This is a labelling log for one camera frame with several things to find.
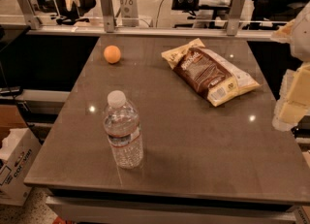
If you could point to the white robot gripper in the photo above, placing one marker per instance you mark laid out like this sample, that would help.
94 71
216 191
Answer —
302 39

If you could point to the clear plastic water bottle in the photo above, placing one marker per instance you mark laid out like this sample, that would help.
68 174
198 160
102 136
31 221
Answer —
121 122

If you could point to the brown yellow snack bag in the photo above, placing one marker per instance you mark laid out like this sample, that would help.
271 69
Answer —
210 75

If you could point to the orange fruit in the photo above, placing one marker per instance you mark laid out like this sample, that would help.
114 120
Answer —
112 54

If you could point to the black office chair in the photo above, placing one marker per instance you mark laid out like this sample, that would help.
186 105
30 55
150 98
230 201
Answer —
72 11

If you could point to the white cardboard box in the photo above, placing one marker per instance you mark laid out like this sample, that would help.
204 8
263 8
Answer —
17 153

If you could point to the right metal bracket post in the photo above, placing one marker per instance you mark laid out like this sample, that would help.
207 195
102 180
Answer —
234 17

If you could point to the metal bracket post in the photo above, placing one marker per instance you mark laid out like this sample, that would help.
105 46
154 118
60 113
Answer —
234 17
29 14
108 15

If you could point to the white numbered sign post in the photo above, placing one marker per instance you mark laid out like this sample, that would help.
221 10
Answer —
129 13

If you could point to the middle metal bracket post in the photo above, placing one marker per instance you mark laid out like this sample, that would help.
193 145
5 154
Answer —
108 15

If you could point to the metal rail bar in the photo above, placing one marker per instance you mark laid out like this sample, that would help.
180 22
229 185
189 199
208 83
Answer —
252 35

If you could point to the left metal bracket post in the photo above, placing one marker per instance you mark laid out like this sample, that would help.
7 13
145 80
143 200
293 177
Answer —
29 14

